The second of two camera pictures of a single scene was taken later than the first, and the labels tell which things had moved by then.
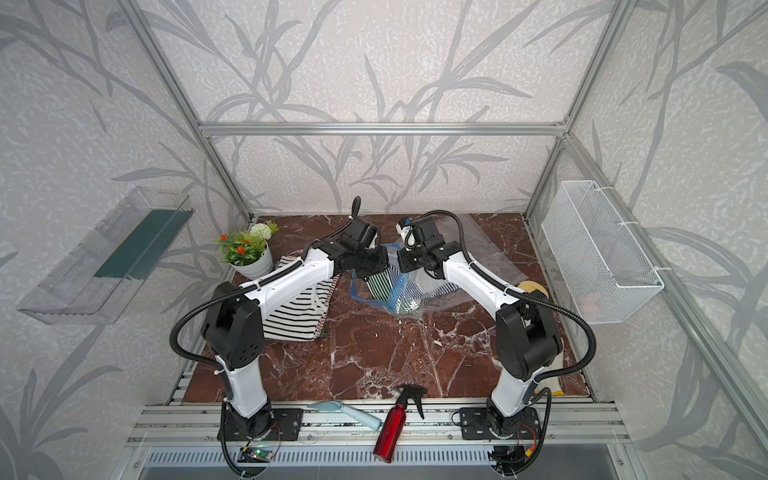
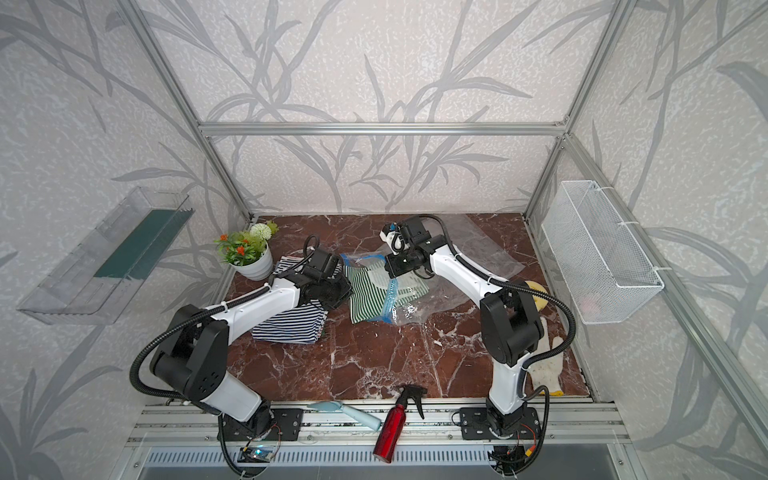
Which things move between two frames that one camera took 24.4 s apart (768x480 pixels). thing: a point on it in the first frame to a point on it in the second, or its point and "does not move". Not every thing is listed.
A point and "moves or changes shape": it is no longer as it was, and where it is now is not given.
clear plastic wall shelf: [96, 280] does not move
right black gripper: [403, 264] does not move
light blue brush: [362, 418] does not move
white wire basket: [609, 275] does not move
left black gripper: [383, 262] to [346, 292]
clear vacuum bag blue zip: [405, 293] moves or changes shape
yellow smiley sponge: [530, 286] does not move
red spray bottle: [392, 424] does not move
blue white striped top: [409, 288] to [304, 326]
